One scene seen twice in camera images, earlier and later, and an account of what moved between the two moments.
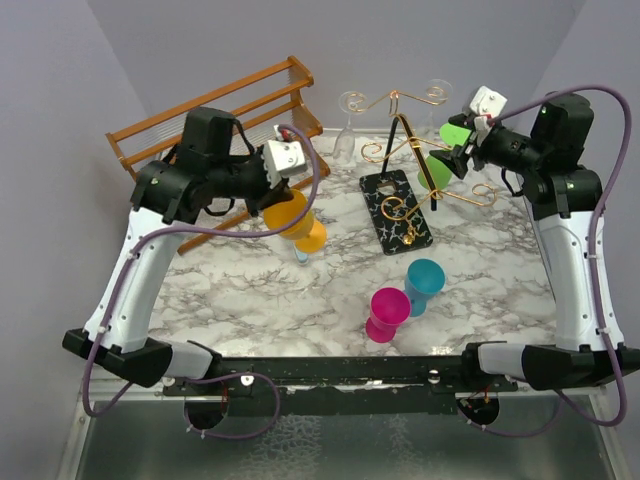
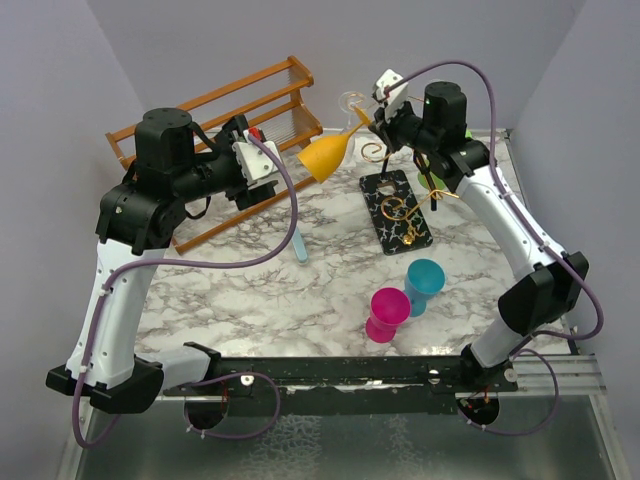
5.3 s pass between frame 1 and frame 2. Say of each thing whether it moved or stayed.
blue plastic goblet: stayed
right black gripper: moved
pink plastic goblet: stayed
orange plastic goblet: moved
